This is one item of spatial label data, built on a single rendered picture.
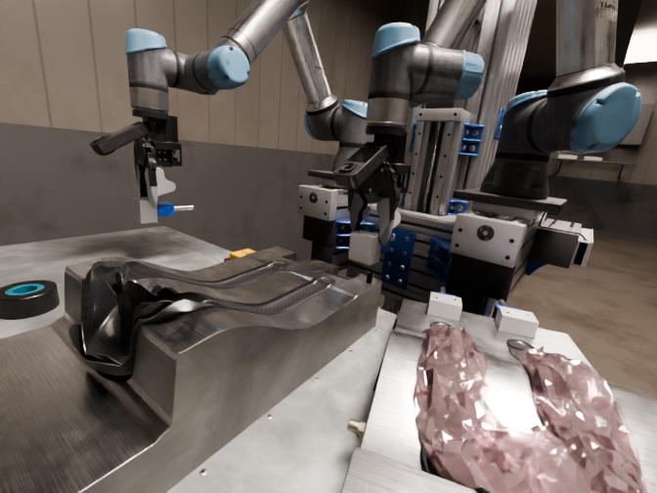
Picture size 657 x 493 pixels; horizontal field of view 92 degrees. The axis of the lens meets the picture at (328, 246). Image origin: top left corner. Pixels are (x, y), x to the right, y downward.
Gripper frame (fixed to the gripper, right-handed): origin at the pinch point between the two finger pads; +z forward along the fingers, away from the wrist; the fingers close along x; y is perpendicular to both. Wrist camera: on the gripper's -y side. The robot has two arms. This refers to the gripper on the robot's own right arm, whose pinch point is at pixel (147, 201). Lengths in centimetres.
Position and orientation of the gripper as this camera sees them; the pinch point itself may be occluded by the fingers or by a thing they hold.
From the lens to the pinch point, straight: 86.8
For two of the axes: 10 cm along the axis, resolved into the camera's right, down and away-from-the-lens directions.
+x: -7.2, -2.6, 6.5
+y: 6.9, -1.5, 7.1
